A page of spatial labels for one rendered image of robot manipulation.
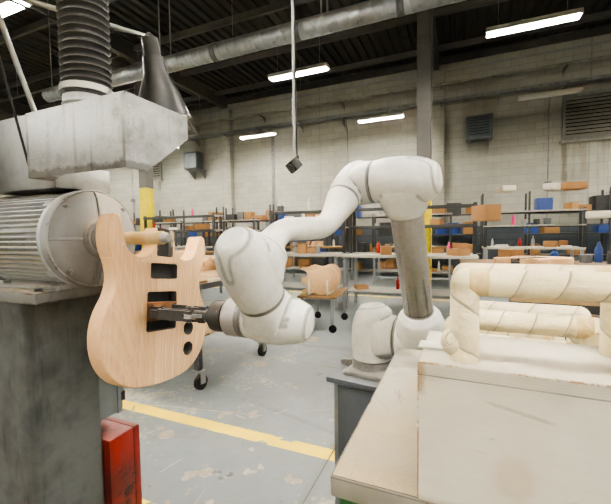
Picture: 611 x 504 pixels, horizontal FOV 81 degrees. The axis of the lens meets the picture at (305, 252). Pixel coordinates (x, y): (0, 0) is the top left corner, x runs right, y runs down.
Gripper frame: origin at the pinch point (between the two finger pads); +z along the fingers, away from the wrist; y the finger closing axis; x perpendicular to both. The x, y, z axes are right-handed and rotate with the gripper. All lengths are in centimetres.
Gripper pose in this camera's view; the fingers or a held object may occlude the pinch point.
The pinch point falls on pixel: (163, 311)
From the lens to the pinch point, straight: 101.1
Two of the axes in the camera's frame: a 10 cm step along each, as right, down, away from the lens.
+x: 0.3, -10.0, 0.8
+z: -9.2, 0.0, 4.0
